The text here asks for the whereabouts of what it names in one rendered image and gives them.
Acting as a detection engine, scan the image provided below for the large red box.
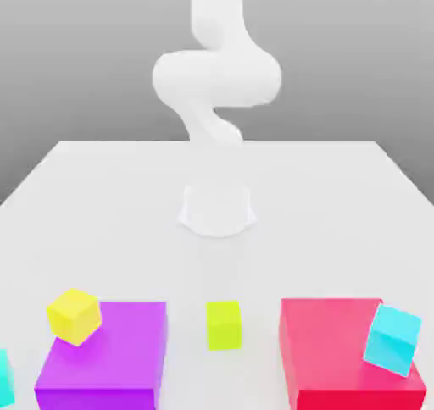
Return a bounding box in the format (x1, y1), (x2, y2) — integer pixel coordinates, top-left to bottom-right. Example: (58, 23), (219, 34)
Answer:
(278, 297), (428, 410)

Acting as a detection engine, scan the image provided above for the small turquoise cube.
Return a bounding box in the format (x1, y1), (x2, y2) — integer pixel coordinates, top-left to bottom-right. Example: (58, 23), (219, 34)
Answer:
(0, 347), (16, 407)

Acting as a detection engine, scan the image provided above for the small lime cube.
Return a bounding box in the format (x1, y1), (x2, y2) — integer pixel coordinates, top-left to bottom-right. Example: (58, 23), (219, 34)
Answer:
(205, 300), (244, 352)

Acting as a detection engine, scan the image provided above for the small cyan cube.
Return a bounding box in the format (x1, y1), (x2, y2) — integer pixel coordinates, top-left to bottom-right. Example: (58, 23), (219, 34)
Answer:
(362, 303), (423, 379)

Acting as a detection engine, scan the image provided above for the small yellow cube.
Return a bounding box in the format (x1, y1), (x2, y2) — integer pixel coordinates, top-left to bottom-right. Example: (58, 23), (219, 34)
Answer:
(46, 288), (103, 347)

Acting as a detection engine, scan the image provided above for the large purple box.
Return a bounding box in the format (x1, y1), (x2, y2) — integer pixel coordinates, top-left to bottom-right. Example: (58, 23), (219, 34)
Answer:
(33, 301), (168, 410)

